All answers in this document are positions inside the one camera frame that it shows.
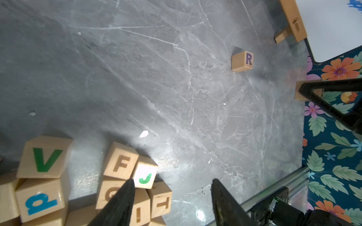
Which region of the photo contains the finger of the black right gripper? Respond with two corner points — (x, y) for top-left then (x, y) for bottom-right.
(299, 78), (362, 135)

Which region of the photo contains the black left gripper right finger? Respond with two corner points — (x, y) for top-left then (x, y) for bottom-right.
(211, 179), (250, 226)

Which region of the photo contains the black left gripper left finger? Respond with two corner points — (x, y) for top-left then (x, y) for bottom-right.
(89, 179), (136, 226)

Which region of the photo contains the wooden block E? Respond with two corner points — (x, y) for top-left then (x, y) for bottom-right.
(294, 80), (323, 102)

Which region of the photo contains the wooden block purple R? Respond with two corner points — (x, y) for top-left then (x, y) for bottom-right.
(232, 51), (254, 72)

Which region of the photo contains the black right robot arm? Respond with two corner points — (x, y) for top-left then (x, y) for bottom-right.
(253, 78), (362, 226)

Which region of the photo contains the wooden block brown I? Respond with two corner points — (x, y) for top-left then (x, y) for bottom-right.
(129, 188), (151, 226)

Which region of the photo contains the wooden block brown G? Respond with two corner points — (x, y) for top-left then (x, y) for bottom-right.
(96, 176), (126, 210)

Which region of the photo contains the wooden block red T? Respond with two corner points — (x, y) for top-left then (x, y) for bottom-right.
(147, 181), (173, 218)

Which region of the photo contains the wooden block green J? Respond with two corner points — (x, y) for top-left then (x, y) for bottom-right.
(132, 156), (158, 189)

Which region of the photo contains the wooden block brown F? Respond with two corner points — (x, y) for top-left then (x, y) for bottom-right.
(103, 142), (139, 180)

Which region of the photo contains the wooden block blue P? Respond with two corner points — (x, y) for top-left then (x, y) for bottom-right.
(15, 170), (71, 223)

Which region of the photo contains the whiteboard with RED written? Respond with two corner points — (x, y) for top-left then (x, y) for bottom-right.
(296, 0), (362, 63)

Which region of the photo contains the wooden block green V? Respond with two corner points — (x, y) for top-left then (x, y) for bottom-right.
(17, 136), (73, 179)

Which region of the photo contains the wooden easel stand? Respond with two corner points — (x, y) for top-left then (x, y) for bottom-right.
(274, 0), (307, 44)

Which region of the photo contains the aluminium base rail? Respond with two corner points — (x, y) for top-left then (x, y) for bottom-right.
(238, 167), (313, 226)

